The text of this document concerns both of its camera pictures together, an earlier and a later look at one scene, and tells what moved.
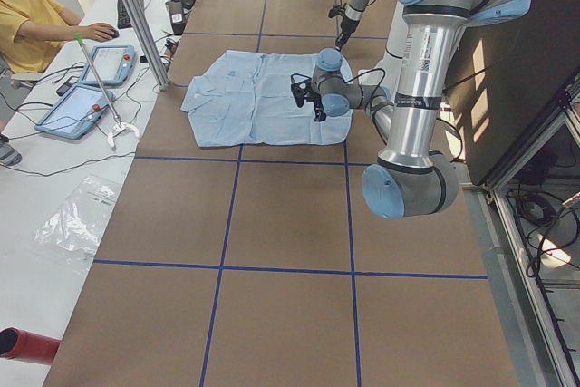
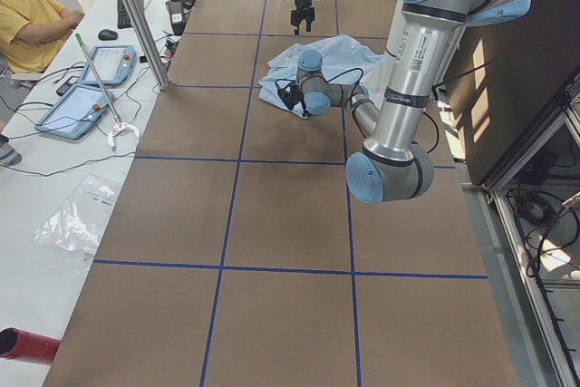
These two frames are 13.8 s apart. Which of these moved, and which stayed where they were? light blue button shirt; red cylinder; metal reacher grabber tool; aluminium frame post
Moved: light blue button shirt
Stayed: metal reacher grabber tool; aluminium frame post; red cylinder
